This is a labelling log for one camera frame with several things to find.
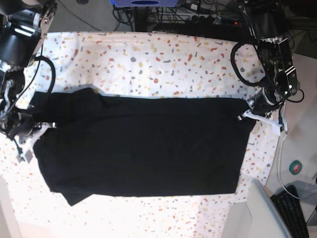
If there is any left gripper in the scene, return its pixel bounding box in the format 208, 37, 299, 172
238, 37, 301, 135

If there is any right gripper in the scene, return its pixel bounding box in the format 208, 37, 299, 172
0, 65, 57, 154

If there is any black t-shirt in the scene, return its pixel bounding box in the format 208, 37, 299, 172
32, 88, 255, 205

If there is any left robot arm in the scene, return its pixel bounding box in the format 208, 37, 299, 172
230, 0, 301, 135

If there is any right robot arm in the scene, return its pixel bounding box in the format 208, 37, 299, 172
0, 0, 57, 162

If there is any green tape roll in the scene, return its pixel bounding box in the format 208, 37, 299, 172
289, 160, 303, 175

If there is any black keyboard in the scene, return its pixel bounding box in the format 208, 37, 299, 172
270, 191, 309, 238

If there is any white panel left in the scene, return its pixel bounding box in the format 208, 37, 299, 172
0, 177, 22, 238

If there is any terrazzo pattern tablecloth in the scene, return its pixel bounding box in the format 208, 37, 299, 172
0, 32, 278, 238

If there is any white charging cable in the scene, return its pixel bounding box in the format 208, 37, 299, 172
277, 131, 302, 199

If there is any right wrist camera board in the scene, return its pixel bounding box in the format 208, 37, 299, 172
17, 150, 33, 163

